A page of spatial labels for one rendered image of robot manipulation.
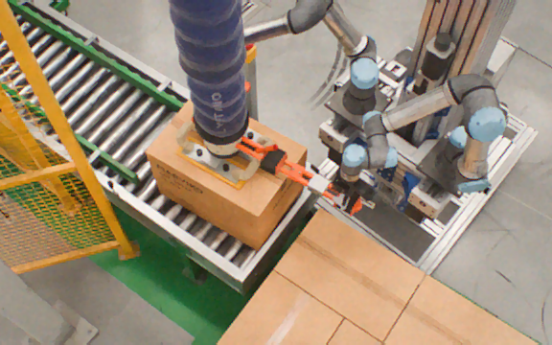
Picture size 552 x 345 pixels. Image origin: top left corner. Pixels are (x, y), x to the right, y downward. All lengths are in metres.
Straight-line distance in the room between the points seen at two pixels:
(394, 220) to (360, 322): 0.78
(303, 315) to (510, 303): 1.31
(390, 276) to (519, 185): 1.34
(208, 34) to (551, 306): 2.55
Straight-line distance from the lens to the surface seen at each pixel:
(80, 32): 3.80
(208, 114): 2.34
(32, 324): 3.13
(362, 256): 2.98
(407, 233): 3.43
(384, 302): 2.92
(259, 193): 2.63
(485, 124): 2.07
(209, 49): 2.02
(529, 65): 4.58
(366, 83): 2.60
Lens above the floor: 3.29
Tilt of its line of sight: 61 degrees down
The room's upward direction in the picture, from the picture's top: straight up
